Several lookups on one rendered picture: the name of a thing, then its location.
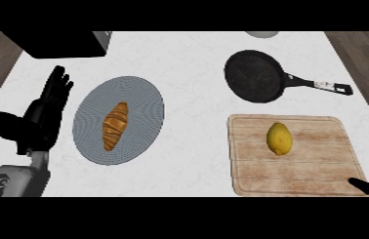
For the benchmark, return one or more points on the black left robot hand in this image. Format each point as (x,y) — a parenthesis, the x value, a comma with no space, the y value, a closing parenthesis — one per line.
(45,112)

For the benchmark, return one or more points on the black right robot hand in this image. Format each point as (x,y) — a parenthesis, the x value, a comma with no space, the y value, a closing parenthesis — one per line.
(360,184)

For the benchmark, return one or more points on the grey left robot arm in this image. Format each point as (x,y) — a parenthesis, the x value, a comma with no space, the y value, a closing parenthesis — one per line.
(25,178)

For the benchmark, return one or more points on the wooden cutting board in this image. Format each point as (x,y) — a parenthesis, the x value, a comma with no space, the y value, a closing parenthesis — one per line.
(312,171)

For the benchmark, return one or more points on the yellow lemon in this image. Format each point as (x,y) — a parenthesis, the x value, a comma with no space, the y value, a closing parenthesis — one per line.
(279,139)

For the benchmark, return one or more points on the black frying pan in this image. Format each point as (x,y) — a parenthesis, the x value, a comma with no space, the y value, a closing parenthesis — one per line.
(254,75)

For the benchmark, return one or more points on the round grey placemat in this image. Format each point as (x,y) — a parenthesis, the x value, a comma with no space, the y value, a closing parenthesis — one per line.
(96,132)

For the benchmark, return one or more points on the brown croissant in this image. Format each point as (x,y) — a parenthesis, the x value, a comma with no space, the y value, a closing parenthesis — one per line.
(115,126)

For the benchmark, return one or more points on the black box appliance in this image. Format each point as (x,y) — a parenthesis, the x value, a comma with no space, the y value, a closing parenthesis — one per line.
(58,43)

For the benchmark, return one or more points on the grey round bowl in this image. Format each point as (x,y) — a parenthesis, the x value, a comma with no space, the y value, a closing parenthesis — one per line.
(262,34)

